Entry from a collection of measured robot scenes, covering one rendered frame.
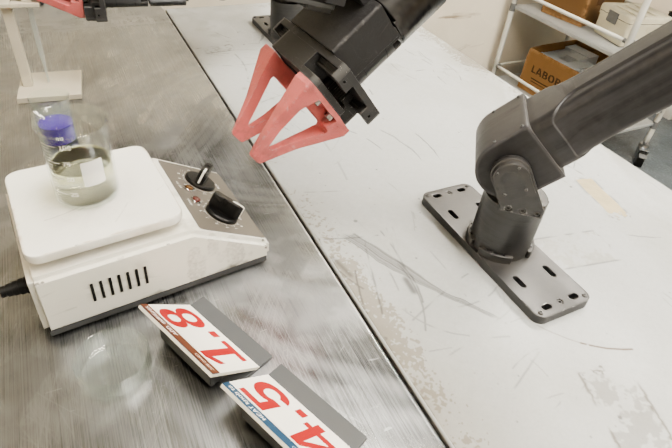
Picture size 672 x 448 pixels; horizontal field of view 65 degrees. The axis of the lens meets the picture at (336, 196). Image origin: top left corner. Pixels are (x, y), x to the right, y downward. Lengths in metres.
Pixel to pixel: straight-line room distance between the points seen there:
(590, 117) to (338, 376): 0.30
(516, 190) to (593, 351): 0.16
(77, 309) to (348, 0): 0.33
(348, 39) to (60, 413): 0.34
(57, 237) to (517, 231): 0.41
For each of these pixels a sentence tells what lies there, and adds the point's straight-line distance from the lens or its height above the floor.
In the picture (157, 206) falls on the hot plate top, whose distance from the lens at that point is 0.47.
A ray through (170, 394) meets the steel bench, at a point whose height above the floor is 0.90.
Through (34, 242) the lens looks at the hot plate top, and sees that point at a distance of 0.46.
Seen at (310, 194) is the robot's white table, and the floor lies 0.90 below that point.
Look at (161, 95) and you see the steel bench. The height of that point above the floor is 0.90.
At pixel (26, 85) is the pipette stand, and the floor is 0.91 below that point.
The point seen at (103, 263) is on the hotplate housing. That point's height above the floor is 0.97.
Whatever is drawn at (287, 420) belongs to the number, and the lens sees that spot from 0.40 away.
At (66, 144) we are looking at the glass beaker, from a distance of 0.44.
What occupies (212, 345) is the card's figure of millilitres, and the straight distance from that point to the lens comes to 0.44.
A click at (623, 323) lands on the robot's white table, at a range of 0.59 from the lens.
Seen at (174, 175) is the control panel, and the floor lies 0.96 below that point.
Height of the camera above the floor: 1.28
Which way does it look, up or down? 37 degrees down
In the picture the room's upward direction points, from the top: 7 degrees clockwise
